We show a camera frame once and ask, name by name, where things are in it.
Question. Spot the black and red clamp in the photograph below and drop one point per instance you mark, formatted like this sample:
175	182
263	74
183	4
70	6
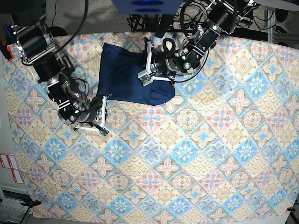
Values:
6	51

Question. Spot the black clamp lower left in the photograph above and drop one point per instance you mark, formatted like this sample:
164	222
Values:
30	203

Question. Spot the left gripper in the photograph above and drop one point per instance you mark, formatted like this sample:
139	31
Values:
160	62

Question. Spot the white camera bracket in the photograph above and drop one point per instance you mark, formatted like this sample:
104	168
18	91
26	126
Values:
146	76
103	131

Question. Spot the patterned tile tablecloth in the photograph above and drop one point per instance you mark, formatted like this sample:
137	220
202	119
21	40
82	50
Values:
224	149

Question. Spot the blue long-sleeve T-shirt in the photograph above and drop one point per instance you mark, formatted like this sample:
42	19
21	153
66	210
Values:
118	73

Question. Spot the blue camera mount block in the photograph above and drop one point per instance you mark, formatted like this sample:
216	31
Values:
147	6

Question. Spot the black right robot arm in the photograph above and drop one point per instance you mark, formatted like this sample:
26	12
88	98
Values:
36	44

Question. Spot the black round stool base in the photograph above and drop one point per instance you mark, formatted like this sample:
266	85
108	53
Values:
58	31

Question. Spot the black clamp lower right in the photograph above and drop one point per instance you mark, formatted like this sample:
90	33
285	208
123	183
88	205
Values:
291	209

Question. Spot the white power strip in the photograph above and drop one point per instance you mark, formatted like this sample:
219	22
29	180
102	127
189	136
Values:
178	26

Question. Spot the black camera pole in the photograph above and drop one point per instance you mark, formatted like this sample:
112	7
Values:
164	24

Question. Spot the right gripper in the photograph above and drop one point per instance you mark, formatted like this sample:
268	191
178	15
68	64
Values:
96	114

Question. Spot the red and white labels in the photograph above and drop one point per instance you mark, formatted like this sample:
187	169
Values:
8	162

